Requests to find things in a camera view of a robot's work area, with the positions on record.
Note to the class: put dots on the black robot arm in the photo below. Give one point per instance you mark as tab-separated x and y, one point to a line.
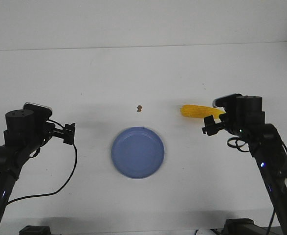
245	119
28	130

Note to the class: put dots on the small brown chip mark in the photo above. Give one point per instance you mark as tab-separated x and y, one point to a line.
139	108

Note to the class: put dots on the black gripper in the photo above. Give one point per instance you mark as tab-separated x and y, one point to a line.
211	127
66	133

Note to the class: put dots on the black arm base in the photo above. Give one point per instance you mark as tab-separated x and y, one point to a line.
35	230
243	226

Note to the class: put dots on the blue round plate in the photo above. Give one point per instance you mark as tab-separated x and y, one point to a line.
137	152

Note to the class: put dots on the yellow corn cob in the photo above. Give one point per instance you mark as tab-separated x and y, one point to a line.
197	111

